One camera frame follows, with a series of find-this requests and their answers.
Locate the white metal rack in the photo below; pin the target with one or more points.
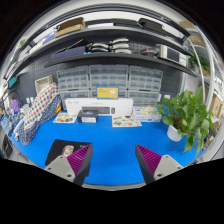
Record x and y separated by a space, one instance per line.
208 76

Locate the white blue glove box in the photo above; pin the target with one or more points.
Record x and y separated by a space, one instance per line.
148 115

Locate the long white keyboard box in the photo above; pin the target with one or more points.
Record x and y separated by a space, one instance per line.
125 105

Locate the small teal box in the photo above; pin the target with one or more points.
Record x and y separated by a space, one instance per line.
12 82

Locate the small purple object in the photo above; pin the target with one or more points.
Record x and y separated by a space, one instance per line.
15 106

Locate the dark wall shelf unit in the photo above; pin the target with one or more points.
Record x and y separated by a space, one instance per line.
113 55

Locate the navy dotted cloth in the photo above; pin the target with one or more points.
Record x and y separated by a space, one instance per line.
36 128

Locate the small black box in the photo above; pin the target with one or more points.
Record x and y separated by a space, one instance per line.
87 116

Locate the yellow blue carton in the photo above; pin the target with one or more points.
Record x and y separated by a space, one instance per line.
107 92

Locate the white framed board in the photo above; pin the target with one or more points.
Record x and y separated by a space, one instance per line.
43 84

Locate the white red-patterned cloth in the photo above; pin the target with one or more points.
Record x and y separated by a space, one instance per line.
40 105

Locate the small colourful sticker sheet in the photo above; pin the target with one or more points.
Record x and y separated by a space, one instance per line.
65 118

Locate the pink translucent computer mouse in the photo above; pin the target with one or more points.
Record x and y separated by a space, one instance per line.
67 150

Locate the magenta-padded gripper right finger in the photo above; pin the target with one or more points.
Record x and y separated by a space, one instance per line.
166 165

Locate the green plant in white pot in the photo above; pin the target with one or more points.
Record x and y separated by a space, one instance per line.
186 116

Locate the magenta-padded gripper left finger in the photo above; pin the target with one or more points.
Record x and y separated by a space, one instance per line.
60 166

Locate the grey plastic drawer cabinet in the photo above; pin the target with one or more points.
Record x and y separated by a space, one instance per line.
145 83
108 75
72 80

